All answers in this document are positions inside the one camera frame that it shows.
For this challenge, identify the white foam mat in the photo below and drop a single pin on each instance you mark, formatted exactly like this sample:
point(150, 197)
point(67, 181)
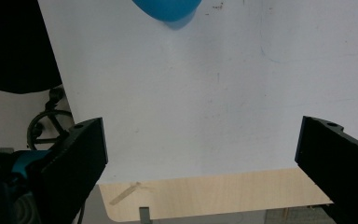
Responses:
point(199, 93)

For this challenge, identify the blue liquid bottle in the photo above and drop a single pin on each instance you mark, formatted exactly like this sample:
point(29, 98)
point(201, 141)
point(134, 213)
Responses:
point(167, 9)

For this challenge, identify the teal blue object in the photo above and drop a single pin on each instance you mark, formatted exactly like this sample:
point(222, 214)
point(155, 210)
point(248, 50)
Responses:
point(28, 161)

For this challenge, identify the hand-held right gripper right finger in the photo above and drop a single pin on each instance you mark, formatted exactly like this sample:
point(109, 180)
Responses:
point(338, 165)

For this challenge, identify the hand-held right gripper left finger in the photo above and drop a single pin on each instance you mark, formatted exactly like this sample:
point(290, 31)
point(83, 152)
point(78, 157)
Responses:
point(71, 161)

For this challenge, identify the dark curtain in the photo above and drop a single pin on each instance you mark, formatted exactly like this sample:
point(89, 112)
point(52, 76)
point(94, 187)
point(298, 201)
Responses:
point(15, 46)

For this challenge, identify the table leg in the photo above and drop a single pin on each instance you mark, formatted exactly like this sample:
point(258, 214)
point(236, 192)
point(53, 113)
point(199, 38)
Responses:
point(145, 216)

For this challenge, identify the light wooden table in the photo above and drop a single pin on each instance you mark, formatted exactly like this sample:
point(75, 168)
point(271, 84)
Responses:
point(199, 196)

